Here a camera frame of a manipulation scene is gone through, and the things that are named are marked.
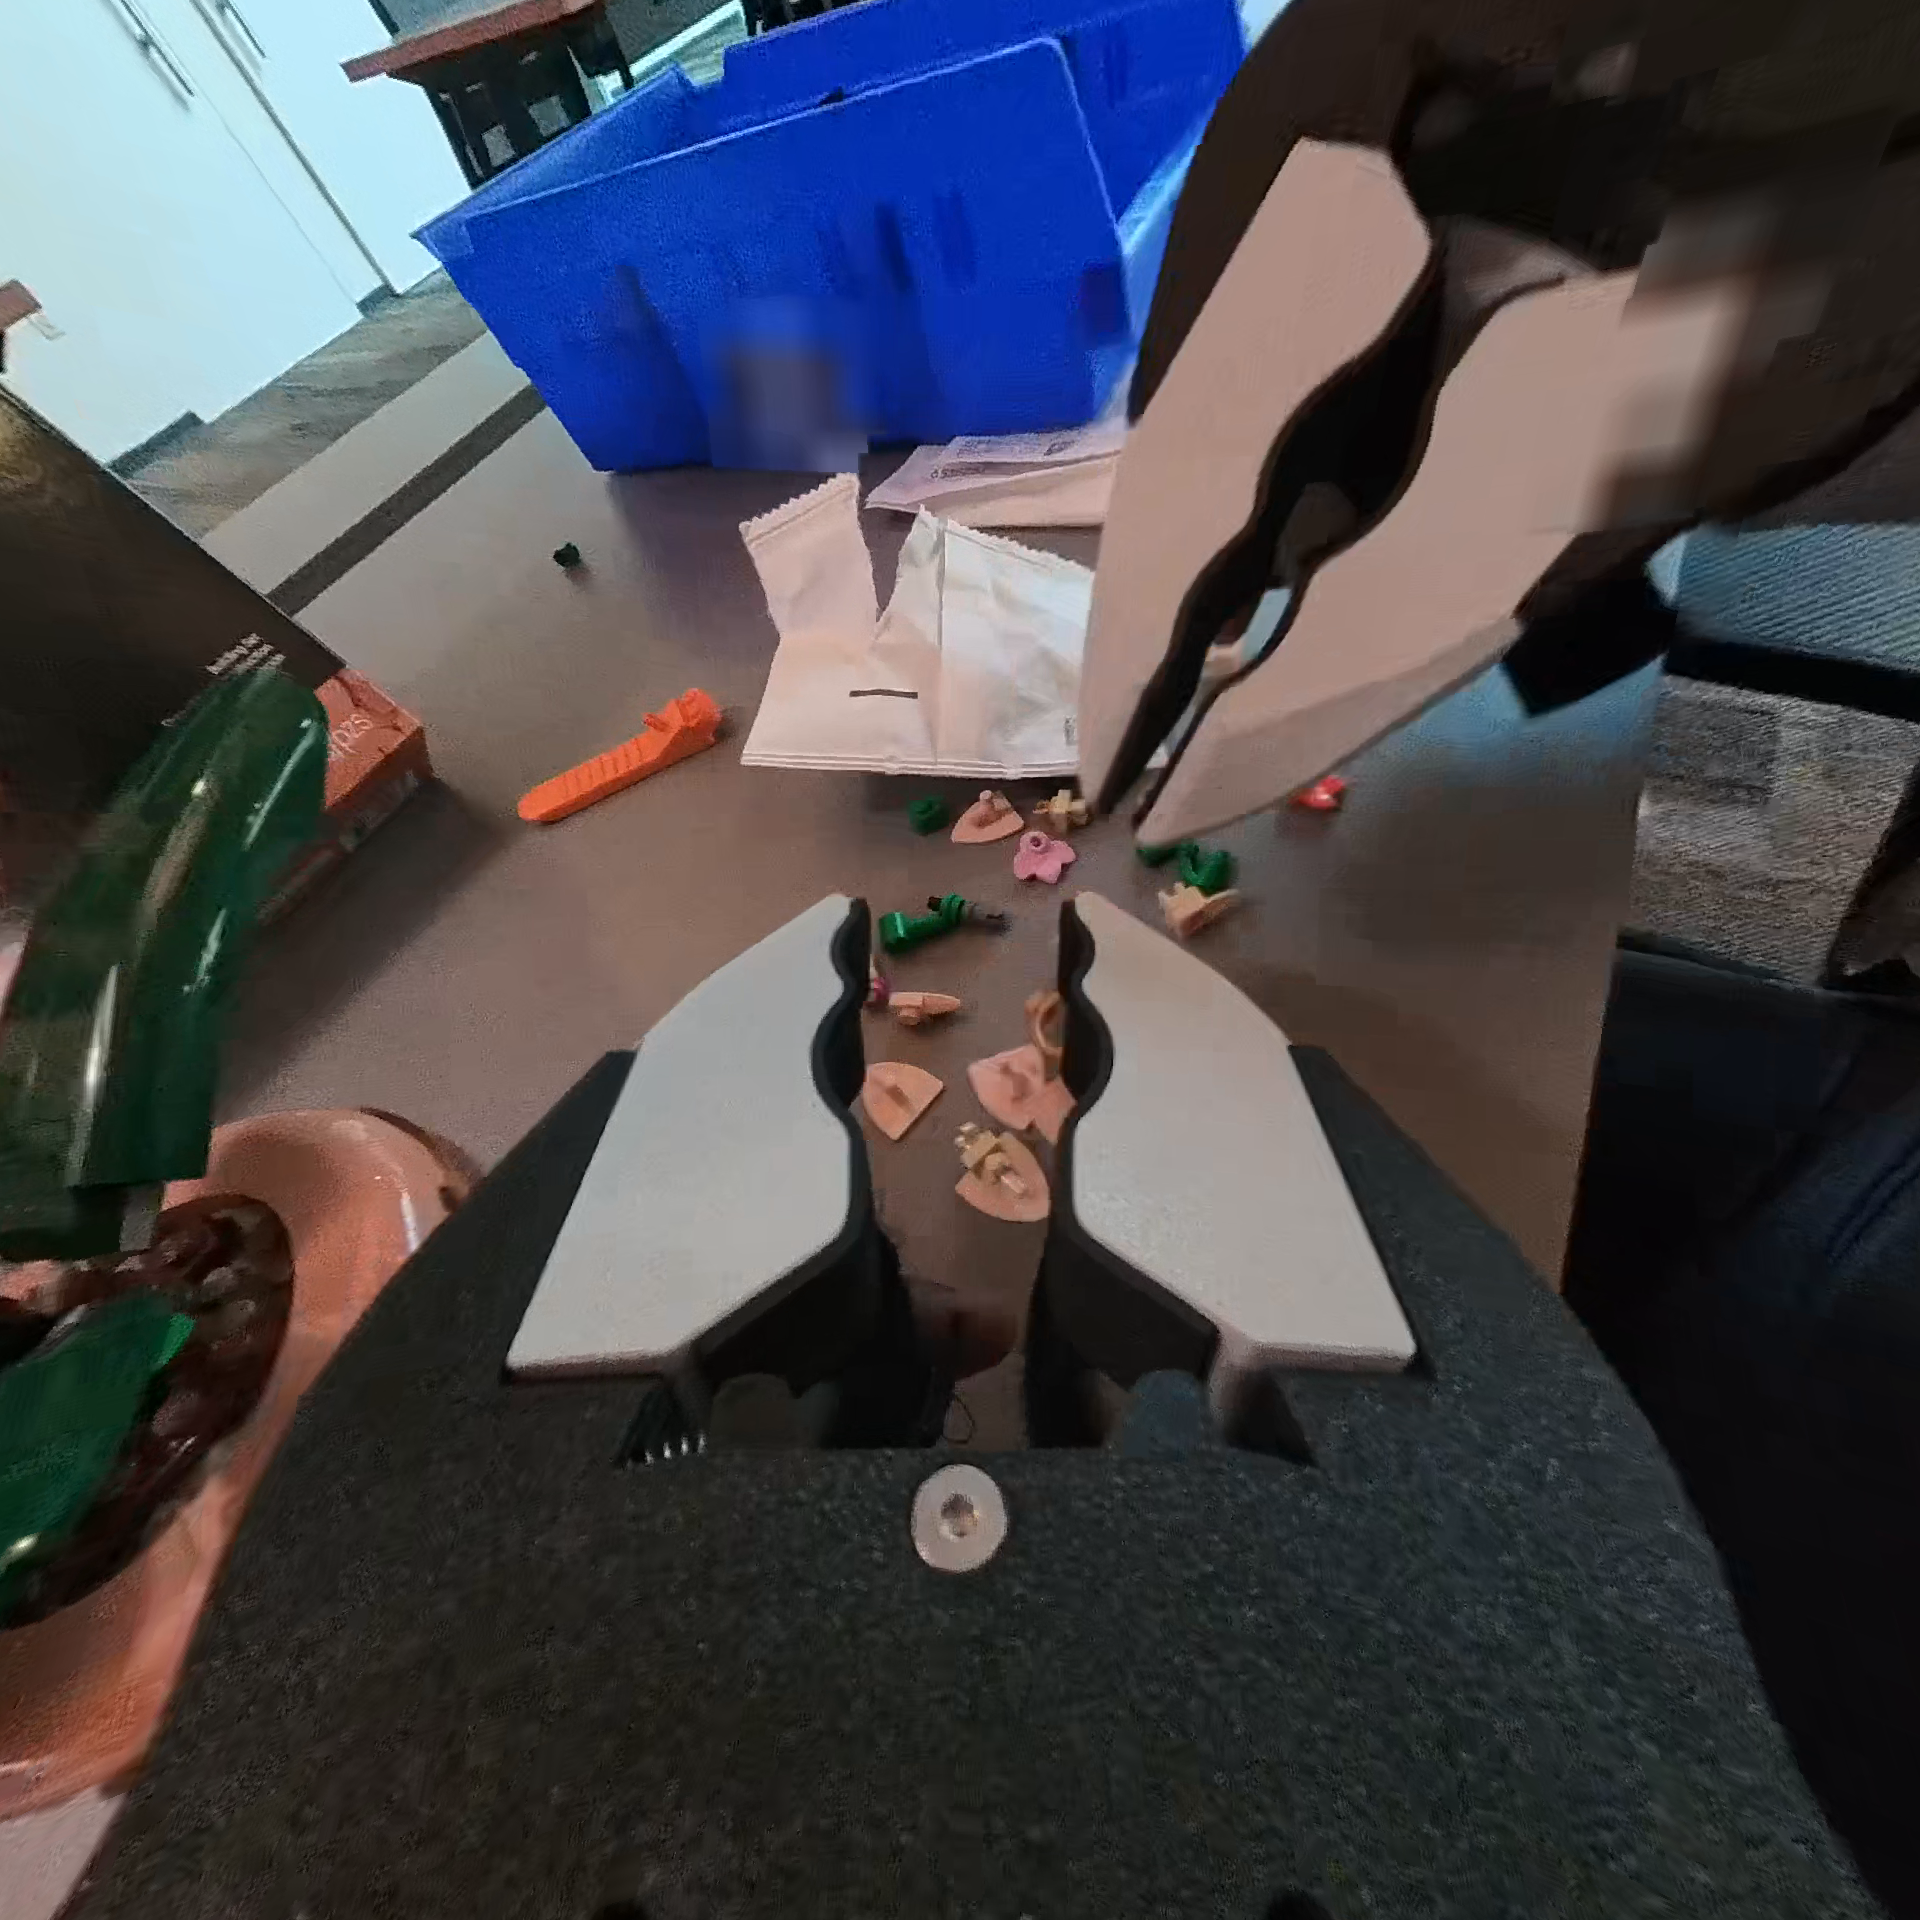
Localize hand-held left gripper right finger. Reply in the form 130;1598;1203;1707
1025;891;1423;1450

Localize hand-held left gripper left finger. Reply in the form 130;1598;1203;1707
505;894;939;1450

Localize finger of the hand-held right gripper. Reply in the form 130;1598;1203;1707
1076;138;1449;819
1126;239;1654;852

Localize pile of bricks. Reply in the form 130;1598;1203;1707
856;773;1353;1229

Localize grey desk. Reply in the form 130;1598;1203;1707
195;335;1654;1353

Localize long wooden-top desk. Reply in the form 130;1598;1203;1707
343;0;641;189

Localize printed white paper sheet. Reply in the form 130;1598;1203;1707
862;420;1134;531

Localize blue plastic bin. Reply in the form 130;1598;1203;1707
412;0;1248;473

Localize orange brick separator tool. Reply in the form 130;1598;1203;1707
516;689;727;827

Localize person's legs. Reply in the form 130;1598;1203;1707
1560;931;1920;1920

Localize brick orchid model in pot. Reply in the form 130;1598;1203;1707
0;668;482;1825

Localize black orchid set box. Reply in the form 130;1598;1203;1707
0;382;438;932

